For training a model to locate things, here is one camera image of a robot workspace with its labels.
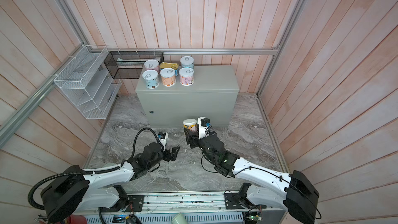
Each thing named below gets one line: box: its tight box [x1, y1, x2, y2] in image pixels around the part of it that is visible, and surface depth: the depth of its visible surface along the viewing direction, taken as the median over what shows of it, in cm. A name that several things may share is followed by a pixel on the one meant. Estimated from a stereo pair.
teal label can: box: [141, 69, 160, 90], surface depth 75 cm
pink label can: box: [144, 59, 160, 74], surface depth 81 cm
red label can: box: [178, 66, 195, 87], surface depth 77 cm
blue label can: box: [180, 56, 195, 70], surface depth 83 cm
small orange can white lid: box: [182, 118, 198, 132], surface depth 72 cm
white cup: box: [171, 212, 189, 224], surface depth 65 cm
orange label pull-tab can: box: [160, 67, 177, 88], surface depth 76 cm
